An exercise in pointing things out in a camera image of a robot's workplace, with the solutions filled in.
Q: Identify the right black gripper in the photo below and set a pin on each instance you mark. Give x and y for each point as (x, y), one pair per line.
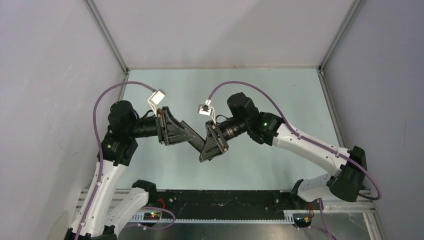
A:
(214, 145)

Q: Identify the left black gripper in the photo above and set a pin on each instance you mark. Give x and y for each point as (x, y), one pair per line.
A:
(169, 130)

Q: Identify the black remote control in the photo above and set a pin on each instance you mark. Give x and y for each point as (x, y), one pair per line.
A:
(196, 141)

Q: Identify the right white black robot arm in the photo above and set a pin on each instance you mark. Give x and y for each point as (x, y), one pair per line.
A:
(344, 167)

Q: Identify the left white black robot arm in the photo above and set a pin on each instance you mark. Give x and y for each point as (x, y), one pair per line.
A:
(95, 220)

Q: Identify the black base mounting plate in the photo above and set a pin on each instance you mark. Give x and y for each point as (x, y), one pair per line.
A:
(232, 205)

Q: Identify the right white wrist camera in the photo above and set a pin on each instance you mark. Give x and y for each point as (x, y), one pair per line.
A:
(207, 109)

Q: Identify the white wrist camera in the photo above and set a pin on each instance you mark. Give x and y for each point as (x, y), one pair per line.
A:
(156, 97)
(207, 109)

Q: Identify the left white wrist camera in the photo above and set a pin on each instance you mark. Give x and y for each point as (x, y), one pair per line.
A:
(156, 97)

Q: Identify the aluminium frame rail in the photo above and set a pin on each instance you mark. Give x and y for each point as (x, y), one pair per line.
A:
(331, 205)

